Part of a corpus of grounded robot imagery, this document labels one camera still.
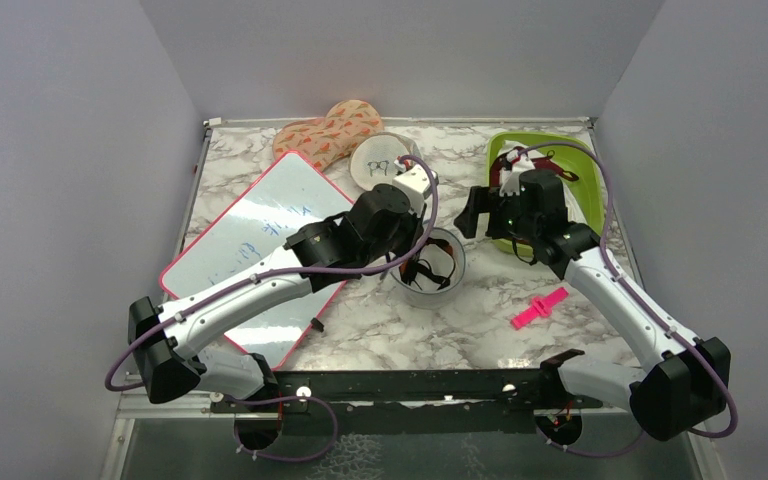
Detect maroon bra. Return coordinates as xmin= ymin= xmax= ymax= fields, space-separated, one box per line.
xmin=487 ymin=143 xmax=579 ymax=195

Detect green plastic basin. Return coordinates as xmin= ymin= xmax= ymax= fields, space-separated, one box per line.
xmin=487 ymin=131 xmax=605 ymax=233

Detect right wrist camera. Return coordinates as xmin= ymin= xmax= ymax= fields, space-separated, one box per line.
xmin=499 ymin=150 xmax=521 ymax=196

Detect black and white bra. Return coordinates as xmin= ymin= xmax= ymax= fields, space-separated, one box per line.
xmin=398 ymin=238 xmax=457 ymax=291

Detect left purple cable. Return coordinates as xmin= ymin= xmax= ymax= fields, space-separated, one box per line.
xmin=104 ymin=154 xmax=440 ymax=464

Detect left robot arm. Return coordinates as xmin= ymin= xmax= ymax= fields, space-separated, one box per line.
xmin=125 ymin=184 xmax=439 ymax=404

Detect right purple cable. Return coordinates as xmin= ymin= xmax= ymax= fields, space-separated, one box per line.
xmin=513 ymin=140 xmax=740 ymax=460

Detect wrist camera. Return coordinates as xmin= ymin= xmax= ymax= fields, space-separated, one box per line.
xmin=391 ymin=163 xmax=431 ymax=217
xmin=499 ymin=150 xmax=521 ymax=196

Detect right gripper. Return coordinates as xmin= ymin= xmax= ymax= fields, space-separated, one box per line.
xmin=454 ymin=186 xmax=539 ymax=243

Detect grey mesh laundry bag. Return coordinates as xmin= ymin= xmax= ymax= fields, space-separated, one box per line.
xmin=388 ymin=227 xmax=467 ymax=310

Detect pink plastic clip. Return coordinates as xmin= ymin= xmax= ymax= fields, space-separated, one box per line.
xmin=510 ymin=287 xmax=569 ymax=330

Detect orange patterned pouch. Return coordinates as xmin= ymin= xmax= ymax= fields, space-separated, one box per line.
xmin=272 ymin=99 xmax=384 ymax=171

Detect pink framed whiteboard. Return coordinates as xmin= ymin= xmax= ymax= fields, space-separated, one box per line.
xmin=159 ymin=153 xmax=353 ymax=369

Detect white garment in basin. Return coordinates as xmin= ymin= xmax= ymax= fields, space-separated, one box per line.
xmin=500 ymin=140 xmax=586 ymax=223

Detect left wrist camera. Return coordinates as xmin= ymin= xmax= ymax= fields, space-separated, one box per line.
xmin=391 ymin=163 xmax=431 ymax=217

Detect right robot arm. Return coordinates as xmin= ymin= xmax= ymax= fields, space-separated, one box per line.
xmin=454 ymin=170 xmax=736 ymax=441

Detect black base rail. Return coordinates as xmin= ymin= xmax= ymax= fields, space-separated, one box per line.
xmin=209 ymin=368 xmax=603 ymax=436

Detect purple cable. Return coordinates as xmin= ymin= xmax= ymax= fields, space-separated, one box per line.
xmin=104 ymin=154 xmax=440 ymax=464
xmin=513 ymin=140 xmax=740 ymax=460

